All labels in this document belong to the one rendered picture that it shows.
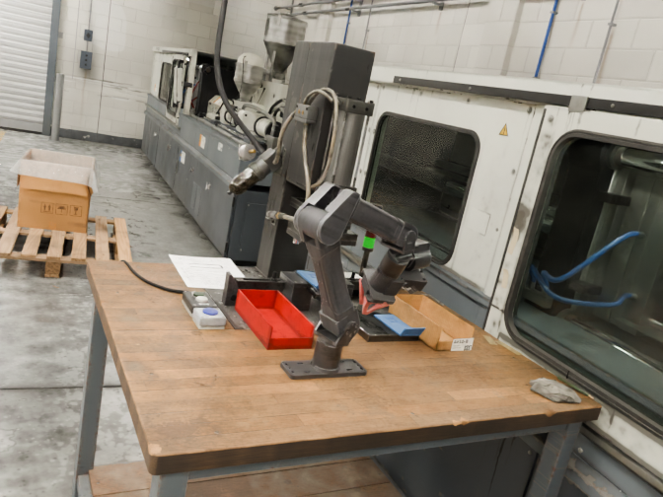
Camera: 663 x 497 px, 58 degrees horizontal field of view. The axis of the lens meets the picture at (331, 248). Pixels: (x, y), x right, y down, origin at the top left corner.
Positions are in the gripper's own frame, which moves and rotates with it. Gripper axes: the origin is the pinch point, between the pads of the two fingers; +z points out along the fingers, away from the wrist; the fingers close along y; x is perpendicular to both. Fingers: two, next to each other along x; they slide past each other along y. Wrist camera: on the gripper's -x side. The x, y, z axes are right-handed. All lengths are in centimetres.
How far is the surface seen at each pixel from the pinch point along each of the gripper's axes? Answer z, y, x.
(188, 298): 17.9, 12.4, 40.5
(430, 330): 5.7, -1.4, -23.1
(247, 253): 236, 246, -66
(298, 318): 9.2, 1.9, 14.6
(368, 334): 8.9, -2.0, -4.9
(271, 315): 18.0, 9.2, 18.0
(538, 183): -28, 31, -54
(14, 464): 131, 20, 78
